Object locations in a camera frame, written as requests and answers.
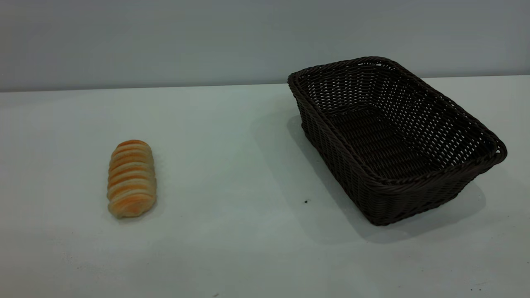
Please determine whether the dark brown wicker basket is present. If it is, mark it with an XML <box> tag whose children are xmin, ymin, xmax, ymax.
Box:
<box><xmin>288</xmin><ymin>57</ymin><xmax>508</xmax><ymax>226</ymax></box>

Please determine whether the orange striped bread roll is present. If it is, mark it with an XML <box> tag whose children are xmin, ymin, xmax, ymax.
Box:
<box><xmin>107</xmin><ymin>140</ymin><xmax>157</xmax><ymax>219</ymax></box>

